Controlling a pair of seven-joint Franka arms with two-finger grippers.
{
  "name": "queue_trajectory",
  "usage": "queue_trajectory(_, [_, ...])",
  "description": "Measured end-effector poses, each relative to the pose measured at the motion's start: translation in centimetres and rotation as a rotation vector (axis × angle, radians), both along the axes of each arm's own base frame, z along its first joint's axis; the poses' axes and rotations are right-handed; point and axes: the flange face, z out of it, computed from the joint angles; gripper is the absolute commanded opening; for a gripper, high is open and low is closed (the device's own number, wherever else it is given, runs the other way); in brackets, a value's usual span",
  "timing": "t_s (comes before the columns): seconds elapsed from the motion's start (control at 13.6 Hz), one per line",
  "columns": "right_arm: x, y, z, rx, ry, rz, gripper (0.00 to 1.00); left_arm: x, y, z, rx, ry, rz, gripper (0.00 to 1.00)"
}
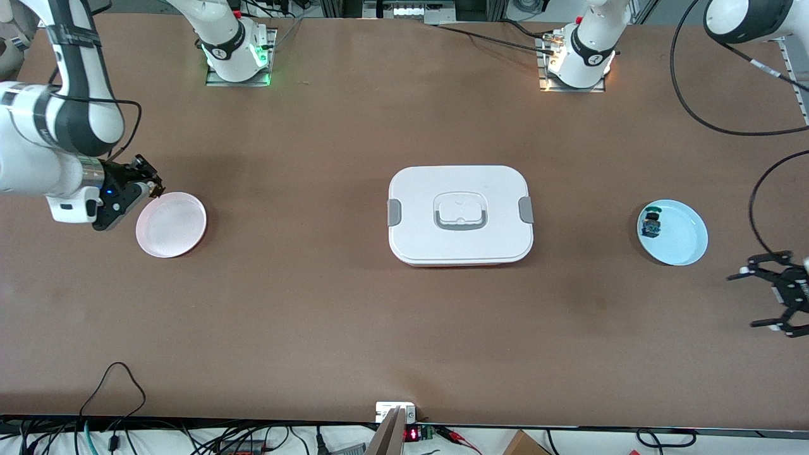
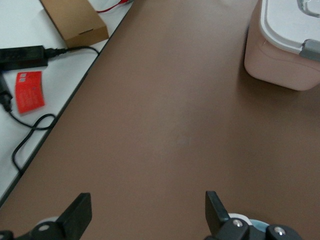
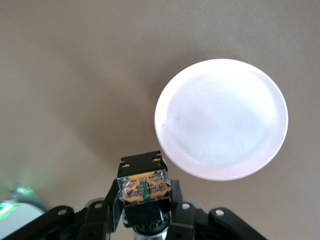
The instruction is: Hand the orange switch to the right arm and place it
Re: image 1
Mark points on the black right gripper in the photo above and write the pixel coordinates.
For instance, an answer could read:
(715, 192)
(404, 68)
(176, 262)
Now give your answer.
(121, 173)

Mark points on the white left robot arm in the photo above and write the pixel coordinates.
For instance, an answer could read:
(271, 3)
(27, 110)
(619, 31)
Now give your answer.
(594, 38)

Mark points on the pale pink plate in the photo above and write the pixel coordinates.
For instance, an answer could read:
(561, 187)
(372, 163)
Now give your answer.
(174, 227)

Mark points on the light blue plate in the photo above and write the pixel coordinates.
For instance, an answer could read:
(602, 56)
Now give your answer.
(682, 234)

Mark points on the white lunch box grey clips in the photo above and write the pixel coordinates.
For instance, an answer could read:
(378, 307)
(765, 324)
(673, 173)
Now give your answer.
(430, 189)

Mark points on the brown cardboard box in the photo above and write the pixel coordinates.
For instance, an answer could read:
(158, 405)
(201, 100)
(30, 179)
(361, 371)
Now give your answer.
(524, 445)

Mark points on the white power strip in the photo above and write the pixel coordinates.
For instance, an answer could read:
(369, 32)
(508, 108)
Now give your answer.
(417, 11)

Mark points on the small white box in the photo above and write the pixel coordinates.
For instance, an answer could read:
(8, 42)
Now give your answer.
(385, 411)

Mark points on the grey metal bar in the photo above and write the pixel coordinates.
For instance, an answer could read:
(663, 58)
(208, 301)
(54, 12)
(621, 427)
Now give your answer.
(385, 442)

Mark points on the red clip leads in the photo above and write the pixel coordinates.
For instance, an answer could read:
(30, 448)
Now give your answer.
(452, 435)

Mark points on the red digit display module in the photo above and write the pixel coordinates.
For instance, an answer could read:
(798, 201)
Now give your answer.
(411, 435)

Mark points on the green terminal block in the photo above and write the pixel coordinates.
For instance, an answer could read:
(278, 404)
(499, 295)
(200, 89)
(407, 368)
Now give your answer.
(426, 433)

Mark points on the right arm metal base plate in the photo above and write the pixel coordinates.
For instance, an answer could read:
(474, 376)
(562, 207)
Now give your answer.
(240, 83)

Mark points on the aluminium frame rail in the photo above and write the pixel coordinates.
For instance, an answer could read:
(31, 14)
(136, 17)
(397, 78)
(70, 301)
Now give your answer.
(797, 88)

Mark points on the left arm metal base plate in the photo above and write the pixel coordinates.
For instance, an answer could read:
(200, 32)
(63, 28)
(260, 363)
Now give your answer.
(591, 90)

